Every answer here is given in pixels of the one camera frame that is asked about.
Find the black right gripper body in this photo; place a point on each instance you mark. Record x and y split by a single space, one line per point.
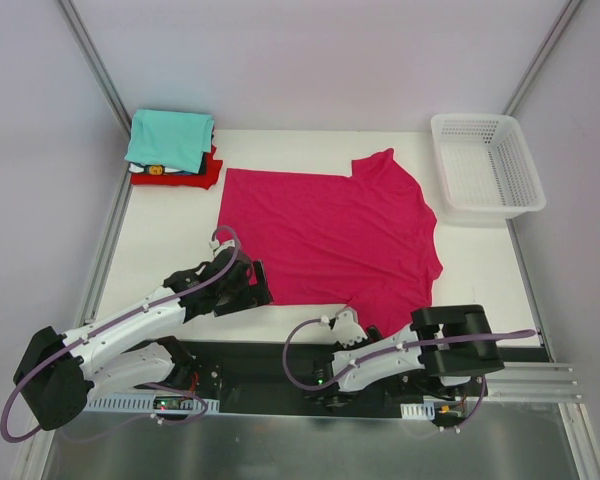
373 333

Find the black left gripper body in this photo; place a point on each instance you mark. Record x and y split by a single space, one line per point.
253 289

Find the crimson pink t shirt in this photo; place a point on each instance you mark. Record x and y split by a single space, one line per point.
365 240

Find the white plastic basket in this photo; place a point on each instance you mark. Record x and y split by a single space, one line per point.
485 168

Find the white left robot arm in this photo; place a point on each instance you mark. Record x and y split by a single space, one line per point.
60 373

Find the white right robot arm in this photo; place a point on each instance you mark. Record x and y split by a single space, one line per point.
441 348

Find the folded dark printed t shirt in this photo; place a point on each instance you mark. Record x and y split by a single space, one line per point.
158 174

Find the folded teal t shirt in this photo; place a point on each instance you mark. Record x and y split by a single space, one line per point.
175 140

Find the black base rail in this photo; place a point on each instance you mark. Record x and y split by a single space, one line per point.
273 379

